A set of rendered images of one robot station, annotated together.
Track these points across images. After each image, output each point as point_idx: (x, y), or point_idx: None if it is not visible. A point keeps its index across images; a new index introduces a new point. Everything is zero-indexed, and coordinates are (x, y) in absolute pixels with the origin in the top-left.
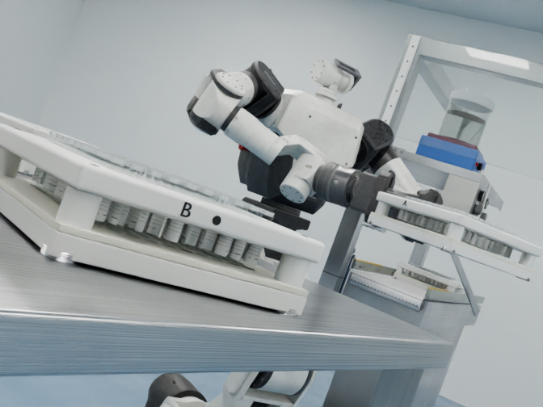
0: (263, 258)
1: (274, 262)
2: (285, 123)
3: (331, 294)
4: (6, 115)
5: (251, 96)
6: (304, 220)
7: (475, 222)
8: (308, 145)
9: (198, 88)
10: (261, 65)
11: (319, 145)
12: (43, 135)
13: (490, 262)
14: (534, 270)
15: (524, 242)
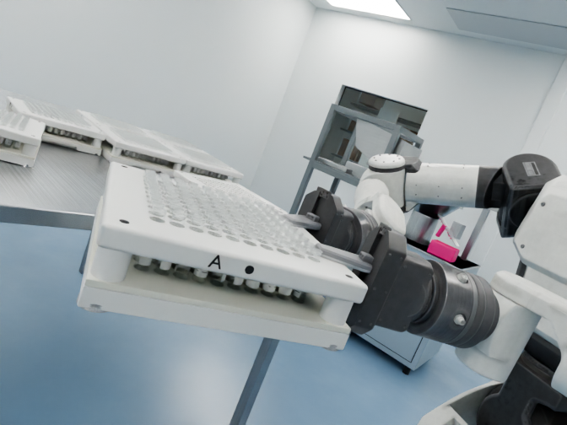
0: (442, 405)
1: (455, 418)
2: (522, 222)
3: (2, 193)
4: (232, 186)
5: (471, 187)
6: (548, 387)
7: (109, 169)
8: (376, 201)
9: None
10: (528, 157)
11: (558, 250)
12: (176, 174)
13: (90, 239)
14: (86, 277)
15: (104, 204)
